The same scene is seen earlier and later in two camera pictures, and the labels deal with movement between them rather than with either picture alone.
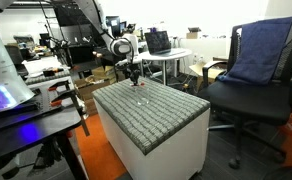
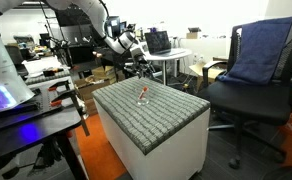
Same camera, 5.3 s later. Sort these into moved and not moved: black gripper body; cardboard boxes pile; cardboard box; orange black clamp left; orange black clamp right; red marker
Moved: black gripper body; red marker
Not moved: cardboard boxes pile; orange black clamp left; cardboard box; orange black clamp right
